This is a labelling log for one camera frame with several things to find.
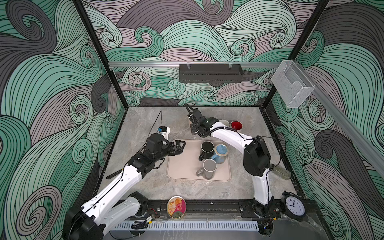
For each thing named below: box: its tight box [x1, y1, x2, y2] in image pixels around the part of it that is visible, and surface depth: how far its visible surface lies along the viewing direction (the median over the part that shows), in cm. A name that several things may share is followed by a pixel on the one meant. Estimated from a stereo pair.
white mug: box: [219, 119, 230, 128], surface depth 102 cm
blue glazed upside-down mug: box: [210, 144, 229, 164], surface depth 85 cm
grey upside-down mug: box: [196, 158, 217, 180], surface depth 81 cm
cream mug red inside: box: [230, 120, 243, 131], surface depth 103 cm
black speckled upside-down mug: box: [198, 140, 215, 161], surface depth 88 cm
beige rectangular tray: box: [167, 139, 231, 182], surface depth 88 cm
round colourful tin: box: [166, 195, 187, 219], surface depth 73 cm
